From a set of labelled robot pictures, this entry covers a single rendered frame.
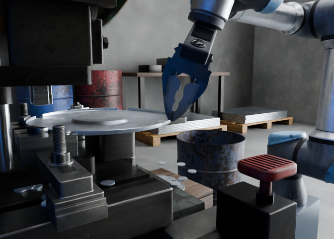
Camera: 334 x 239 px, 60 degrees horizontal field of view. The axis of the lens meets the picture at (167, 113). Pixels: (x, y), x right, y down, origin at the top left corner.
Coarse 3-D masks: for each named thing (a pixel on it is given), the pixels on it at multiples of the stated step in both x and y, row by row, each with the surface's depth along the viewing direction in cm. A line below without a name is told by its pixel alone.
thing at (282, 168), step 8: (240, 160) 40; (248, 160) 40; (256, 160) 40; (264, 160) 40; (272, 160) 40; (280, 160) 40; (288, 160) 40; (240, 168) 39; (248, 168) 38; (256, 168) 37; (264, 168) 36; (272, 168) 37; (280, 168) 37; (288, 168) 37; (296, 168) 38; (256, 176) 37; (264, 176) 36; (272, 176) 36; (280, 176) 36; (288, 176) 38; (264, 184) 39; (264, 192) 39
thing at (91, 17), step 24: (0, 0) 46; (24, 0) 43; (48, 0) 45; (0, 24) 49; (24, 24) 44; (48, 24) 45; (72, 24) 47; (96, 24) 52; (0, 48) 52; (24, 48) 44; (48, 48) 46; (72, 48) 48; (96, 48) 53
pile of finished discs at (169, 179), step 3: (162, 177) 144; (165, 177) 144; (168, 177) 144; (171, 177) 144; (168, 180) 141; (171, 180) 141; (177, 180) 141; (180, 183) 137; (177, 186) 133; (180, 186) 133; (183, 186) 133; (183, 189) 129
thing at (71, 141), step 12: (12, 132) 52; (24, 132) 48; (72, 132) 50; (12, 144) 54; (24, 144) 46; (36, 144) 47; (48, 144) 48; (72, 144) 50; (24, 156) 46; (72, 156) 50
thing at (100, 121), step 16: (64, 112) 69; (80, 112) 70; (96, 112) 70; (112, 112) 70; (128, 112) 70; (144, 112) 70; (160, 112) 68; (48, 128) 51; (80, 128) 51; (96, 128) 51; (112, 128) 51; (128, 128) 51; (144, 128) 50
